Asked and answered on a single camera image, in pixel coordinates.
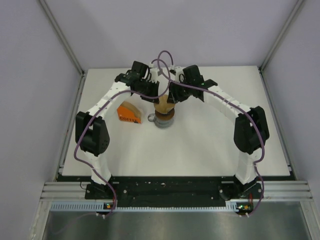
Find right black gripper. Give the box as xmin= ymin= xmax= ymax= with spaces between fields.
xmin=167 ymin=79 xmax=193 ymax=105

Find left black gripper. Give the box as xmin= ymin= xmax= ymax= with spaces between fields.
xmin=135 ymin=78 xmax=159 ymax=104

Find brown paper coffee filter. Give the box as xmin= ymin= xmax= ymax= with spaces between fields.
xmin=153 ymin=94 xmax=176 ymax=114

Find grey glass coffee server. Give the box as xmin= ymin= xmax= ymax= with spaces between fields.
xmin=147 ymin=113 xmax=174 ymax=129

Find orange coffee filter packet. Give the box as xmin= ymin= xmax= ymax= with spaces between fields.
xmin=117 ymin=101 xmax=143 ymax=124

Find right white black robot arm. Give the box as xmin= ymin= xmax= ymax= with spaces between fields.
xmin=167 ymin=65 xmax=270 ymax=198

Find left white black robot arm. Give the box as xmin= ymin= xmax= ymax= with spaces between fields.
xmin=73 ymin=61 xmax=160 ymax=199

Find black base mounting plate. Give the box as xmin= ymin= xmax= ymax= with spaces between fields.
xmin=85 ymin=176 xmax=262 ymax=202

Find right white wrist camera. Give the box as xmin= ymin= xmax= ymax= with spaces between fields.
xmin=169 ymin=65 xmax=185 ymax=83

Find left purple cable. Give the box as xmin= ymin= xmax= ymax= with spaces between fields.
xmin=73 ymin=58 xmax=172 ymax=218

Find purple cable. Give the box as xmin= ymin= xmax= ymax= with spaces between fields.
xmin=73 ymin=58 xmax=172 ymax=218
xmin=157 ymin=50 xmax=266 ymax=218

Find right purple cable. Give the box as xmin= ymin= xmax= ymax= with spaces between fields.
xmin=157 ymin=50 xmax=266 ymax=218

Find right aluminium corner post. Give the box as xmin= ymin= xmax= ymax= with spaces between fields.
xmin=259 ymin=0 xmax=306 ymax=73

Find aluminium corner post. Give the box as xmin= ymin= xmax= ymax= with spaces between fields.
xmin=259 ymin=0 xmax=306 ymax=73
xmin=37 ymin=0 xmax=85 ymax=75

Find left aluminium corner post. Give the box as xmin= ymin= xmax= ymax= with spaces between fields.
xmin=37 ymin=0 xmax=85 ymax=75

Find grey slotted cable duct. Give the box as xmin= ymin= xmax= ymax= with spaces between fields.
xmin=50 ymin=201 xmax=249 ymax=213

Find aluminium front frame rail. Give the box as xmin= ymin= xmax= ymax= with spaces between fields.
xmin=40 ymin=181 xmax=313 ymax=202

